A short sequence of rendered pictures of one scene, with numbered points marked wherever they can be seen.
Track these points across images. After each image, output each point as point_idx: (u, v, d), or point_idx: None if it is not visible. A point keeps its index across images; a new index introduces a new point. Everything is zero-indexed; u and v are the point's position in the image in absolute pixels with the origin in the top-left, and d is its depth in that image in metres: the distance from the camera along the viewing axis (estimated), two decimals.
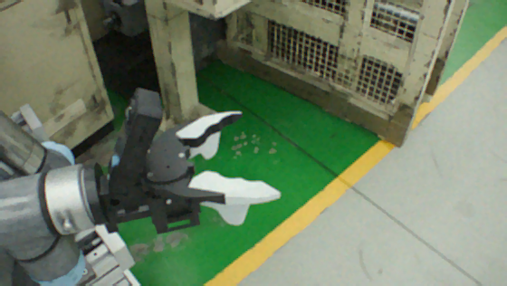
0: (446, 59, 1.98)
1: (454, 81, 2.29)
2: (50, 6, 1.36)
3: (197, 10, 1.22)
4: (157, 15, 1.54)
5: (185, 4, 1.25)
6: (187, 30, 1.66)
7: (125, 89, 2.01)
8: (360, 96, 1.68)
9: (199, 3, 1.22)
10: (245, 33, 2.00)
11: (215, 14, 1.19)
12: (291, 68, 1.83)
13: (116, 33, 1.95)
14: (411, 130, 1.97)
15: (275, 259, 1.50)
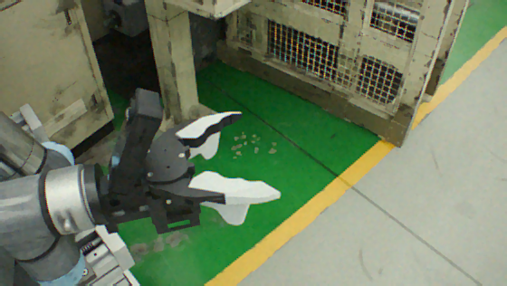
0: (446, 59, 1.98)
1: (454, 81, 2.29)
2: (50, 6, 1.36)
3: (197, 10, 1.22)
4: (157, 15, 1.54)
5: (185, 4, 1.25)
6: (187, 30, 1.66)
7: (125, 89, 2.01)
8: (360, 96, 1.68)
9: (199, 3, 1.22)
10: (245, 33, 2.00)
11: (215, 14, 1.19)
12: (291, 68, 1.83)
13: (116, 33, 1.95)
14: (411, 130, 1.97)
15: (275, 259, 1.50)
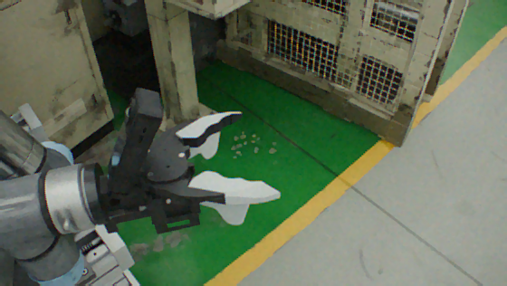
0: (446, 59, 1.98)
1: (454, 81, 2.29)
2: (50, 6, 1.36)
3: (197, 10, 1.22)
4: (157, 15, 1.54)
5: (185, 4, 1.25)
6: (187, 30, 1.66)
7: (125, 89, 2.00)
8: (360, 96, 1.68)
9: (199, 3, 1.22)
10: (245, 33, 2.00)
11: (215, 14, 1.19)
12: (291, 68, 1.83)
13: (116, 33, 1.95)
14: (411, 130, 1.97)
15: (275, 259, 1.50)
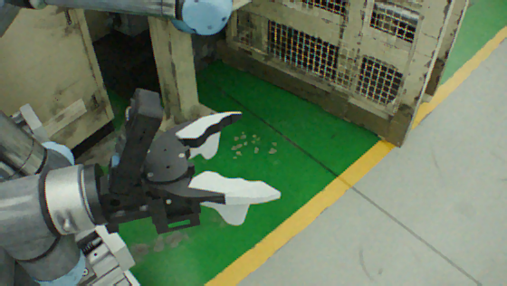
0: (446, 59, 1.98)
1: (454, 81, 2.29)
2: (50, 6, 1.36)
3: None
4: None
5: None
6: None
7: (125, 89, 2.01)
8: (360, 96, 1.68)
9: None
10: (245, 33, 2.00)
11: None
12: (291, 68, 1.83)
13: (116, 33, 1.95)
14: (411, 130, 1.97)
15: (275, 259, 1.50)
